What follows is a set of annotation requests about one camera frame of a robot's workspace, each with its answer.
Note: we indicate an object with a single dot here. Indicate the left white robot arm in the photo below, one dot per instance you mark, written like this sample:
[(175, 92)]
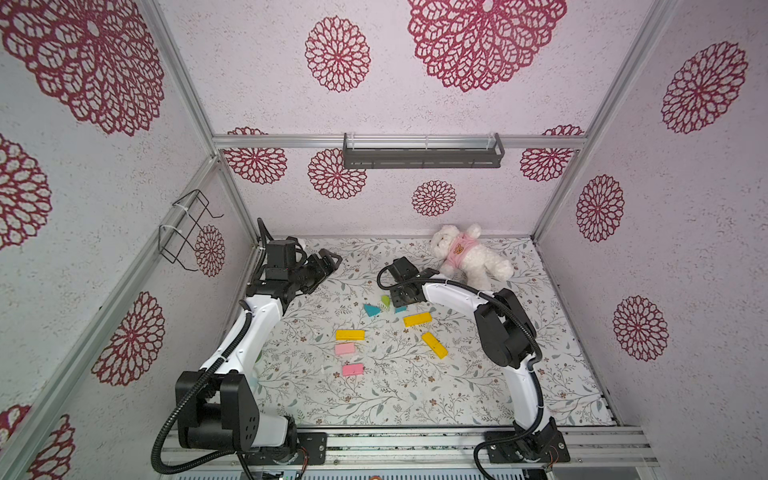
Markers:
[(216, 407)]

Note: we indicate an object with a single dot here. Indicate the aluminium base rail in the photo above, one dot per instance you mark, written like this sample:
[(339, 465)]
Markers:
[(390, 448)]

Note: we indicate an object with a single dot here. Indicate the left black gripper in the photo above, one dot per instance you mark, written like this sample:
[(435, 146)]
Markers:
[(321, 271)]

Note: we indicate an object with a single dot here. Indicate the black wall shelf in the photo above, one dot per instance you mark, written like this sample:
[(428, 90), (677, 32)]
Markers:
[(485, 153)]

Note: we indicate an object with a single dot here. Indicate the light pink block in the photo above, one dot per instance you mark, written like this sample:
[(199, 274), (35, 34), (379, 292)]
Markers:
[(343, 349)]

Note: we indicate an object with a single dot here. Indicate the yellow block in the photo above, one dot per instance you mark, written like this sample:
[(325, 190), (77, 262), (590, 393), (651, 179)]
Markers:
[(346, 335), (417, 319), (435, 345)]

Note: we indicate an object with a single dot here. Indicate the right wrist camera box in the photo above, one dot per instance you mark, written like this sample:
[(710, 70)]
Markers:
[(402, 269)]

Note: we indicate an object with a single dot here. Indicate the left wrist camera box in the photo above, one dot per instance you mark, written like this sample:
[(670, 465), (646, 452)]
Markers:
[(282, 254)]

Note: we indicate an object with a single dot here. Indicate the teal triangle block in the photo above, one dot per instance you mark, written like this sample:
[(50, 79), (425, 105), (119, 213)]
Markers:
[(371, 310)]

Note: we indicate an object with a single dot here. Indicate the black wire wall rack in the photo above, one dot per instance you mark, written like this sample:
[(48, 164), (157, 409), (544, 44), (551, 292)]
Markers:
[(174, 238)]

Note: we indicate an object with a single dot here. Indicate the white teddy bear pink shirt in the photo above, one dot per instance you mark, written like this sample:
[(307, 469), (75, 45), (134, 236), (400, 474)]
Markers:
[(462, 252)]

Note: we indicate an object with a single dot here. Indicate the hot pink block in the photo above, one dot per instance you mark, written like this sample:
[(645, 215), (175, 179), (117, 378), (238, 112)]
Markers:
[(352, 370)]

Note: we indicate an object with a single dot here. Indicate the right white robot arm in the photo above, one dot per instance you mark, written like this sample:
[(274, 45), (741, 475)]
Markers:
[(507, 338)]

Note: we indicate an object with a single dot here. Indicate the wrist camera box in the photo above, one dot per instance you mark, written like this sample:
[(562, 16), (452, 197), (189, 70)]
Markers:
[(282, 254), (402, 269)]

